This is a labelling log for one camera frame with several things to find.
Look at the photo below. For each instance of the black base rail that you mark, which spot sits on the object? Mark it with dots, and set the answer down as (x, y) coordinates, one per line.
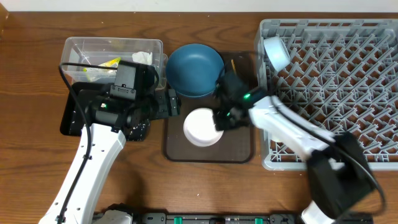
(122, 213)

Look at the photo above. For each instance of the white bowl with rice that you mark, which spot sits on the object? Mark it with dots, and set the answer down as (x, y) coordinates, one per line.
(199, 128)

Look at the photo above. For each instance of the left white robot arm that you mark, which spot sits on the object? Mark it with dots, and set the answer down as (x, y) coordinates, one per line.
(108, 119)

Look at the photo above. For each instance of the dark blue bowl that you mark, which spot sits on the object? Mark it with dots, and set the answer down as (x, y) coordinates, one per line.
(193, 69)

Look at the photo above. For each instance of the yellow white snack wrapper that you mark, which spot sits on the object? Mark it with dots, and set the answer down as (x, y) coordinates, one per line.
(105, 69)

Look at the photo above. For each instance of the dark brown serving tray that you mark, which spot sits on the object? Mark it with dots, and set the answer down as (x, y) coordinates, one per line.
(236, 145)

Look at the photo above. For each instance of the light blue small bowl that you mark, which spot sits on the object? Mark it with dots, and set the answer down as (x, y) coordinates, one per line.
(277, 53)

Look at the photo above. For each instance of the black waste tray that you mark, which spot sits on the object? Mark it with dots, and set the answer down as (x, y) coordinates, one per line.
(72, 122)

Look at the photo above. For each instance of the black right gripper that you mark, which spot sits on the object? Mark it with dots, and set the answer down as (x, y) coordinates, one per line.
(221, 124)

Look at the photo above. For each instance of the grey plastic dishwasher rack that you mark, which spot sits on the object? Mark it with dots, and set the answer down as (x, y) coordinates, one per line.
(342, 76)

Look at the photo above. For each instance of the white napkin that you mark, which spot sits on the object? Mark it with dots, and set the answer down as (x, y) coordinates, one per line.
(143, 58)

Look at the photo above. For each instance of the white paper cup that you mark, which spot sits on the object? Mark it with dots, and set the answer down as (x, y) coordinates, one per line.
(273, 137)

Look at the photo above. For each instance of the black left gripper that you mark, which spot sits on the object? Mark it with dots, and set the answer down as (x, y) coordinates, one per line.
(171, 102)

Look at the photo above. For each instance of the clear plastic bin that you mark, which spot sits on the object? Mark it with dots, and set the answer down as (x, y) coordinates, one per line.
(97, 50)

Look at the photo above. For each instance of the wooden chopstick right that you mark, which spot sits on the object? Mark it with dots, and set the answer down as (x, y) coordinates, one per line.
(233, 67)

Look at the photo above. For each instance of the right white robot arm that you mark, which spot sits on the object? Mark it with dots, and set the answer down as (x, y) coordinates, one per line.
(338, 174)

